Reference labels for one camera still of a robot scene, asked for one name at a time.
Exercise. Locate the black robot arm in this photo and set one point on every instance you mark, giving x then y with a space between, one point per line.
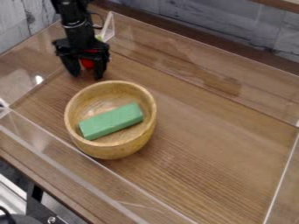
73 11

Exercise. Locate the green rectangular block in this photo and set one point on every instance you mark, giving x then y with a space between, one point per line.
110 121

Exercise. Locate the wooden bowl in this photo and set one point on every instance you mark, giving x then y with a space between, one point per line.
98 98

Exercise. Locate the clear acrylic tray walls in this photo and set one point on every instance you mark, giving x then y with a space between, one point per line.
220 163

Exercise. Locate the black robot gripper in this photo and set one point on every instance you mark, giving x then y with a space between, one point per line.
81 46

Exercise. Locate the black metal table frame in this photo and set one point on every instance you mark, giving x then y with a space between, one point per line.
36 209

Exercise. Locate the red plush fruit green stem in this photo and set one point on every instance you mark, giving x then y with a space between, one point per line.
85 62

